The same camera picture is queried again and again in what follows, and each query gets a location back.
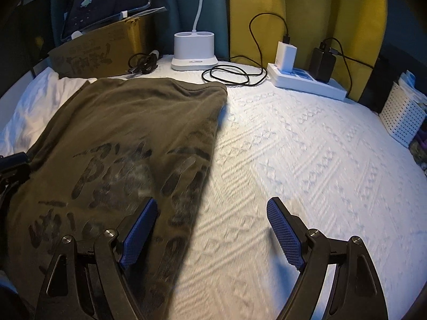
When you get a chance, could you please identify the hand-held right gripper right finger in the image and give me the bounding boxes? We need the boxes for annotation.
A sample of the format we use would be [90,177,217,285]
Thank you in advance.
[266,197,390,320]

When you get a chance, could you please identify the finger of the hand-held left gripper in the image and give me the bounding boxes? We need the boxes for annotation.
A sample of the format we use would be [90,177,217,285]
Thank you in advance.
[0,152,32,187]

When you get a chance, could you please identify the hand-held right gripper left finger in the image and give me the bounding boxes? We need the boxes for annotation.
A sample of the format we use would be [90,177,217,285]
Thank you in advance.
[34,197,159,320]

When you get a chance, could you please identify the dark olive t-shirt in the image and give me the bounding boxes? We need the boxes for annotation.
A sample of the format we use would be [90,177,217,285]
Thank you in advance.
[6,77,229,320]

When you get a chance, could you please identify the white crumpled sheet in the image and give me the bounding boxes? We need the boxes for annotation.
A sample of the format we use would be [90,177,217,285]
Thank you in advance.
[0,67,97,158]

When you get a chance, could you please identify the brown cardboard box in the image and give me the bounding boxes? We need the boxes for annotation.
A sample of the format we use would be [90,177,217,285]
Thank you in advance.
[48,15,157,78]

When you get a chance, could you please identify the white tablet stand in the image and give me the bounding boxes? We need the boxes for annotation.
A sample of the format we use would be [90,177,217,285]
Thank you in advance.
[71,11,129,39]

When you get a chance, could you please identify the white power strip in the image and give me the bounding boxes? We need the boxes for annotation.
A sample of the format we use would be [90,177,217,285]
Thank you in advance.
[266,63,348,101]

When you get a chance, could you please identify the purple item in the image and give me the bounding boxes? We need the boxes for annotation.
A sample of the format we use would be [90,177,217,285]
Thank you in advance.
[414,132,427,155]

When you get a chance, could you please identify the white plastic basket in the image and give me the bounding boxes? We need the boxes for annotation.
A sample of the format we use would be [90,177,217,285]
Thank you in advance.
[379,80,427,148]

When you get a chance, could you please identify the black charger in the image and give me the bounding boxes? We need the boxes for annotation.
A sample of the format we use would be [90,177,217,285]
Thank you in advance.
[309,47,337,83]

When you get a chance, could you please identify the white charger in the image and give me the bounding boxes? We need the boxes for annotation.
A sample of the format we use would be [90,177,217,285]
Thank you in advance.
[275,41,298,73]

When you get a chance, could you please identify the black tablet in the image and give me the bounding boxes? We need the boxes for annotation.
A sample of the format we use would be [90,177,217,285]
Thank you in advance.
[61,0,151,41]

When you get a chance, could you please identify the white desk lamp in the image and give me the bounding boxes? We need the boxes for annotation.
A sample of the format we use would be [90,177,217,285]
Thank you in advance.
[171,0,219,73]

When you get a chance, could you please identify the blue white packet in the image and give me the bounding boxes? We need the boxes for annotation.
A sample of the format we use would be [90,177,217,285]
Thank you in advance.
[398,71,427,97]

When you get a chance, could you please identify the dark window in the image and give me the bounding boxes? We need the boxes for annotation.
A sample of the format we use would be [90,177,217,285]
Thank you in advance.
[362,7,427,114]

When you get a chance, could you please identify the teal curtain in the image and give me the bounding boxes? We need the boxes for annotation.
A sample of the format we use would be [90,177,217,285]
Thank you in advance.
[49,0,231,58]

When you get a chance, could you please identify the yellow curtain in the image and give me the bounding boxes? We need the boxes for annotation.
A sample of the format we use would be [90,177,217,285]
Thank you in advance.
[230,0,388,99]

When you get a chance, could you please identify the coiled black charging cable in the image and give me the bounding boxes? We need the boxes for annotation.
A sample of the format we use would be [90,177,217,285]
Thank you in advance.
[201,13,291,87]

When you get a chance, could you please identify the bundled black cable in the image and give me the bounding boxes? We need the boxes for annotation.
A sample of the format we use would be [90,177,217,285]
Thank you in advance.
[127,50,159,75]

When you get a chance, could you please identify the black charger cable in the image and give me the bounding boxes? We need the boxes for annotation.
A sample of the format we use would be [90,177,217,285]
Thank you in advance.
[318,37,376,94]

